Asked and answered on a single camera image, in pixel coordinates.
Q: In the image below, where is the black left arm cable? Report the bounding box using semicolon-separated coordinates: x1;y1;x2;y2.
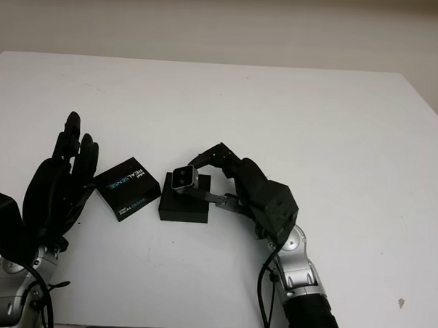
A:
15;266;72;328

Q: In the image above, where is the silver RealSense camera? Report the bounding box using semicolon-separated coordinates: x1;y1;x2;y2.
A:
170;163;200;192

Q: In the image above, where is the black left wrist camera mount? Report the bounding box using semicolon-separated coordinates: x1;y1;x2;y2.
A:
0;188;28;262

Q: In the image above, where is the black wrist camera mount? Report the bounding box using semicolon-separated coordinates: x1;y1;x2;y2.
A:
261;179;301;249
0;188;28;262

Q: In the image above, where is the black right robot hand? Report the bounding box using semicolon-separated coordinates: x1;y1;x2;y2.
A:
181;140;280;244

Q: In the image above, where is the black camera box base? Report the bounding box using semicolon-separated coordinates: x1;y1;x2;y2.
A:
158;171;212;224

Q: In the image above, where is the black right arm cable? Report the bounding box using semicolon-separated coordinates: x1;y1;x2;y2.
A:
255;244;288;328

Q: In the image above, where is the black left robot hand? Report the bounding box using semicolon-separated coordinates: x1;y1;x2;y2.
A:
20;107;102;253

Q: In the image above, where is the black RealSense box lid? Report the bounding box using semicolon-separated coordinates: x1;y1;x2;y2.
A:
92;155;165;226

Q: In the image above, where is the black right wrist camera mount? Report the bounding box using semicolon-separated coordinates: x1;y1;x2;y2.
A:
261;179;301;249

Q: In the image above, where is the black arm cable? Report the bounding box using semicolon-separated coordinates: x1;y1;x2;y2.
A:
15;266;72;328
255;244;288;328

